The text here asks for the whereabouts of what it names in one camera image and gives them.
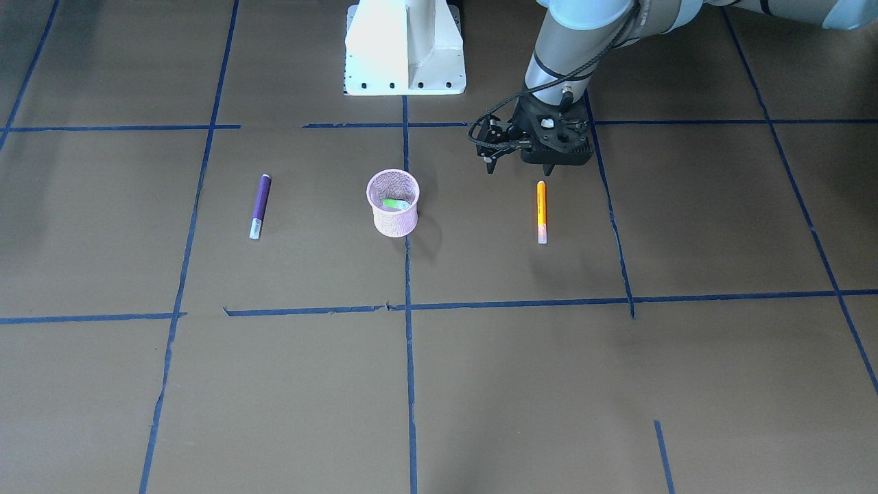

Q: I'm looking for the pink mesh pen holder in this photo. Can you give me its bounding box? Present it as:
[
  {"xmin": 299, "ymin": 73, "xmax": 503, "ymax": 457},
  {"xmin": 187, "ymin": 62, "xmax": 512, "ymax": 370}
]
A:
[{"xmin": 365, "ymin": 169, "xmax": 420, "ymax": 238}]

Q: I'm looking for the orange highlighter pen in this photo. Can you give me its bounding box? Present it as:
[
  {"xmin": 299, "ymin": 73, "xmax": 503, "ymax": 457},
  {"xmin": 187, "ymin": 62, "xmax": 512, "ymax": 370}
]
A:
[{"xmin": 536, "ymin": 180, "xmax": 548, "ymax": 245}]

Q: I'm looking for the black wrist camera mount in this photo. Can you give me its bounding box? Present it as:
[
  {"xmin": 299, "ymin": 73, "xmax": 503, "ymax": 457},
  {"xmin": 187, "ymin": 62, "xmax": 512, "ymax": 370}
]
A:
[{"xmin": 475, "ymin": 115, "xmax": 532, "ymax": 175}]

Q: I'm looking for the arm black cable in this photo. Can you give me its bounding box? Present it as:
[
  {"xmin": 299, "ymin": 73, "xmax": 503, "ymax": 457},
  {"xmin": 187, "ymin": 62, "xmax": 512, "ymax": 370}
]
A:
[{"xmin": 468, "ymin": 7, "xmax": 642, "ymax": 146}]

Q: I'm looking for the purple highlighter pen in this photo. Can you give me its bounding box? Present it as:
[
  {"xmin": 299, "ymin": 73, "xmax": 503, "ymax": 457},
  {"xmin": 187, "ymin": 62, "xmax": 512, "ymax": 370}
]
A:
[{"xmin": 248, "ymin": 173, "xmax": 272, "ymax": 240}]

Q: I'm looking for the green highlighter pen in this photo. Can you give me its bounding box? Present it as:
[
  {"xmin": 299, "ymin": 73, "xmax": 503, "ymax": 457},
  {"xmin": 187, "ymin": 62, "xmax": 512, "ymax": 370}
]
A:
[{"xmin": 381, "ymin": 198, "xmax": 411, "ymax": 211}]

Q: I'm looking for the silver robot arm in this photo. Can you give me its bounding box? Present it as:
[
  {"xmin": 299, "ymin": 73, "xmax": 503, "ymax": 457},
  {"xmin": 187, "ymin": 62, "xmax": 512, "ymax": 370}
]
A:
[{"xmin": 505, "ymin": 1, "xmax": 704, "ymax": 175}]

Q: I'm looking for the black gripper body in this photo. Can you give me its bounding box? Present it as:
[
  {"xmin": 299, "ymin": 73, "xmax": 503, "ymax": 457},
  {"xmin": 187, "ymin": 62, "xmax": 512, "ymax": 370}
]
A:
[{"xmin": 508, "ymin": 95, "xmax": 593, "ymax": 167}]

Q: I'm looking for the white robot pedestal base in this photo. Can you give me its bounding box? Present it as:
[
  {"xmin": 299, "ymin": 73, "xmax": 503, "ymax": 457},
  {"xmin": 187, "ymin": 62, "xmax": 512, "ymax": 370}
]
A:
[{"xmin": 343, "ymin": 1, "xmax": 467, "ymax": 97}]

